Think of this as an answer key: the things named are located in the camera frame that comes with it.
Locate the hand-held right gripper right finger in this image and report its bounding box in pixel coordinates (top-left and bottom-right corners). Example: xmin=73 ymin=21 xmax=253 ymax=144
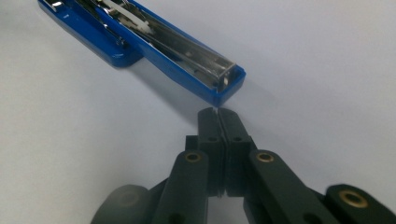
xmin=218 ymin=107 xmax=258 ymax=198

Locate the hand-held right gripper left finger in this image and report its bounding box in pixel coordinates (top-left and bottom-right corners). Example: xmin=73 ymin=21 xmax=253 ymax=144
xmin=185 ymin=106 xmax=226 ymax=198

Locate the blue stapler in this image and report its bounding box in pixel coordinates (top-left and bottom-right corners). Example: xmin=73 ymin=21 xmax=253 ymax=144
xmin=36 ymin=0 xmax=248 ymax=107

